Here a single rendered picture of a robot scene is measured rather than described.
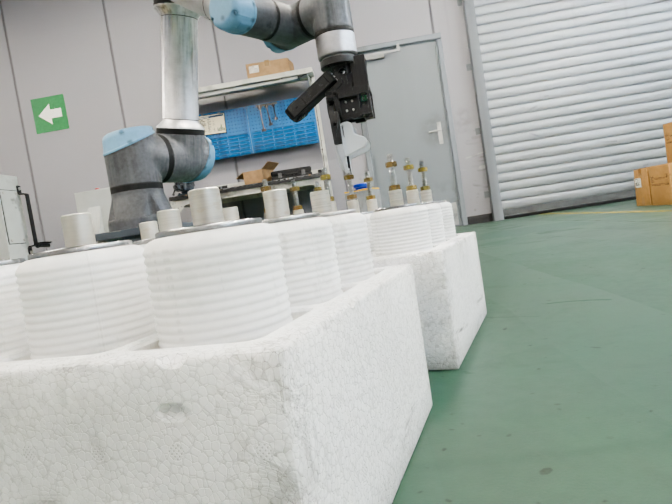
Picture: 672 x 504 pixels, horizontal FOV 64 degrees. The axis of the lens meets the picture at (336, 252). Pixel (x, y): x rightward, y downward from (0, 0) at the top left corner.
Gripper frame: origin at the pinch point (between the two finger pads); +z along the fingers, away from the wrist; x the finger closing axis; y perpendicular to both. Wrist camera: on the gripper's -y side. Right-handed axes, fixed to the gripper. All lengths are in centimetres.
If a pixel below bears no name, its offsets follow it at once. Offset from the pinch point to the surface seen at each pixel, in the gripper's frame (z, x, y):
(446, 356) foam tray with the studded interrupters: 32.5, -22.7, 14.2
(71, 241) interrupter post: 9, -66, -12
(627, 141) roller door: -28, 525, 230
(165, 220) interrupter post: 8, -54, -10
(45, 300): 13, -69, -12
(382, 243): 14.7, -17.5, 6.8
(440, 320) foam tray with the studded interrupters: 27.0, -22.6, 14.1
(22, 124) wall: -160, 459, -432
